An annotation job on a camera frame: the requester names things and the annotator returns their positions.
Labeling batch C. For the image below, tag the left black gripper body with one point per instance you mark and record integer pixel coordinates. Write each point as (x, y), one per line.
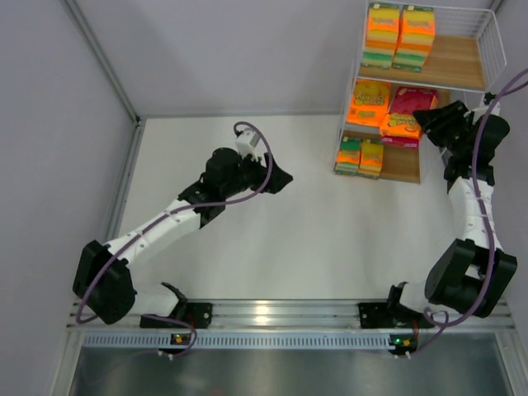
(266, 172)

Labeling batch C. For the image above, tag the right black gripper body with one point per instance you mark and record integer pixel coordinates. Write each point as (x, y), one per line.
(454, 124)

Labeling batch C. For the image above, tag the pink Scrub Mommy box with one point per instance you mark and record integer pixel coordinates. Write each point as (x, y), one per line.
(399, 127)

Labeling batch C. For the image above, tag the Scrub Daddy orange box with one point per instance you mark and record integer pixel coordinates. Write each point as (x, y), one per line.
(369, 102)

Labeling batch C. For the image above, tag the Sponge Daddy yellow sponge box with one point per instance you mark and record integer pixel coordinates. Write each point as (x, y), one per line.
(371, 158)

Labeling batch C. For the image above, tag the green sponge orange pack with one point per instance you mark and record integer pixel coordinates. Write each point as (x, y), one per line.
(348, 156)

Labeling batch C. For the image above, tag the yellow sponge pack green box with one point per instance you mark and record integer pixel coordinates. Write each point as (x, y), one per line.
(381, 35)

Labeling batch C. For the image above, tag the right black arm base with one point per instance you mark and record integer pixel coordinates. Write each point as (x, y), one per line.
(390, 313)

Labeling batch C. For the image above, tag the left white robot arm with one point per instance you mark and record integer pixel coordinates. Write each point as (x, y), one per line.
(105, 280)

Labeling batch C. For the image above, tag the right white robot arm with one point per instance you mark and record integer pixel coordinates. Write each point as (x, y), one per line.
(474, 271)

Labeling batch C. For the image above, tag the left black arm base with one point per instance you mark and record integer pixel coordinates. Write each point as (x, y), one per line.
(197, 315)

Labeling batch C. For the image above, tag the middle wooden shelf board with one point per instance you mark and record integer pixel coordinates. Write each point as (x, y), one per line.
(443, 99)

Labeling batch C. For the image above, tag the wooden shelf board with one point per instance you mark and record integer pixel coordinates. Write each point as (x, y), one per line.
(443, 99)
(399, 164)
(454, 63)

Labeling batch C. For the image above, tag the bottom wooden shelf board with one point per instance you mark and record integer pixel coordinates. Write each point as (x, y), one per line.
(399, 164)

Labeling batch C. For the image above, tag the top wooden shelf board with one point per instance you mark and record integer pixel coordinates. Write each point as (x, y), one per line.
(454, 63)

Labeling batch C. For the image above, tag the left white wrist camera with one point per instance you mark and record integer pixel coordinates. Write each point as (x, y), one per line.
(246, 143)

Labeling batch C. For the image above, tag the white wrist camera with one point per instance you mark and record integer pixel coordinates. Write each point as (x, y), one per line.
(486, 100)
(246, 143)

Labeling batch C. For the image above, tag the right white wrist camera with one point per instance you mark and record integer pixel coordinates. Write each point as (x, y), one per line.
(486, 100)

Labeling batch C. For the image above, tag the white wire shelf frame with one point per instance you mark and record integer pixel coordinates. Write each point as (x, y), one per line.
(475, 23)

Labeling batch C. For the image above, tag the aluminium mounting rail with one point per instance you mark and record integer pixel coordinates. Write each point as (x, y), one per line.
(294, 314)

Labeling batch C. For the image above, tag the slotted grey cable duct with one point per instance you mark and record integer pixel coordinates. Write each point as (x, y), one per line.
(249, 340)

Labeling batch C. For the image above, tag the corner aluminium frame post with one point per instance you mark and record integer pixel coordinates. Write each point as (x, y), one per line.
(87, 32)

